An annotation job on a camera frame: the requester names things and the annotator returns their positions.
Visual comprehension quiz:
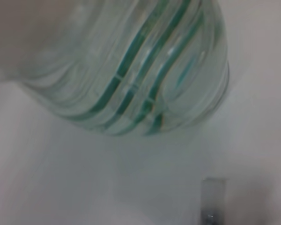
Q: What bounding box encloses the clear water bottle green label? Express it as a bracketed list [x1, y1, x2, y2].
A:
[0, 0, 230, 137]

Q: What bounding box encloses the grey marker pen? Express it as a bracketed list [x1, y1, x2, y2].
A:
[201, 177, 227, 225]

